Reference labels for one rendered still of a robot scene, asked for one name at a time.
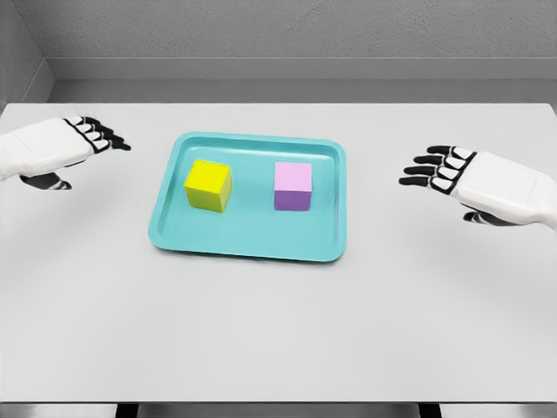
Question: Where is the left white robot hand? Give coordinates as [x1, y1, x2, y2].
[0, 116, 132, 192]

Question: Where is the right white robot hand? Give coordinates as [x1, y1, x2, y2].
[398, 145, 557, 228]

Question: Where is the yellow cube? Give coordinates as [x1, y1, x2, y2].
[184, 158, 232, 215]

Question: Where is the purple cube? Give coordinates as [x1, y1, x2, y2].
[273, 161, 313, 212]

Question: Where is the teal rectangular tray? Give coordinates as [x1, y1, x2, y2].
[146, 131, 348, 263]

